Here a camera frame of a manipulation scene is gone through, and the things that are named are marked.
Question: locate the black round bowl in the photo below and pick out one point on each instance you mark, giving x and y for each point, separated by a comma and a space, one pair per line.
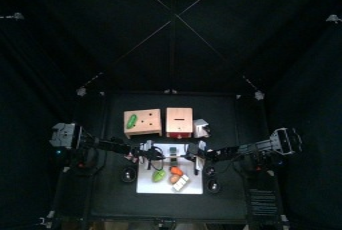
213, 186
129, 174

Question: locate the dark green sushi piece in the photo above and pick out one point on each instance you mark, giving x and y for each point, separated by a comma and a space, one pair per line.
174, 161
174, 155
173, 148
174, 158

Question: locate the white toy block slice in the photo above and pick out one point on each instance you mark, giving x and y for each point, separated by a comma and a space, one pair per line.
181, 182
177, 187
185, 177

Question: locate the white cutting board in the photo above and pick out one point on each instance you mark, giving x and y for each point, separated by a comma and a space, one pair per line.
149, 187

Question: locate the orange toy carrot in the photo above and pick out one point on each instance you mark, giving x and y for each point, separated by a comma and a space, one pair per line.
177, 171

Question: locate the wooden shape sorter box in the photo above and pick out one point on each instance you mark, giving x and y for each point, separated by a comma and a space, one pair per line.
149, 122

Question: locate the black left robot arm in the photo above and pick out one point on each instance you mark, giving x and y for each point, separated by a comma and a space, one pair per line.
98, 143

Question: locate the silver frame bracket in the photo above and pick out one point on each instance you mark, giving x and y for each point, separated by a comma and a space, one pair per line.
18, 16
81, 91
333, 18
260, 95

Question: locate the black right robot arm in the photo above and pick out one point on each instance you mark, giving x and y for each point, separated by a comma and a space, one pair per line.
254, 147

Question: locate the green oval toy piece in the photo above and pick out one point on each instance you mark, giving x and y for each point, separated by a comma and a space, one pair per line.
131, 121

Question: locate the red drawer with wooden knob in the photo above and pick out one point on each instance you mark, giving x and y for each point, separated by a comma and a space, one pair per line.
179, 135

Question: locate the wooden drawer box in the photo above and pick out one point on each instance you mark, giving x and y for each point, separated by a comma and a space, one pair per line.
179, 119

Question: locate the black printed sheet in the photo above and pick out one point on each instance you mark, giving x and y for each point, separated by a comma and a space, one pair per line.
262, 204

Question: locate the small black round cup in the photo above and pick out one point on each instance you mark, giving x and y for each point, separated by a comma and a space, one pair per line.
210, 171

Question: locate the green toy bell pepper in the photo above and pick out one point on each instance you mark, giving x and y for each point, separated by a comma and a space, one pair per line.
159, 175

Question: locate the brown toy egg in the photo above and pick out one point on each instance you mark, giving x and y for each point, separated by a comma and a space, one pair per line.
174, 179

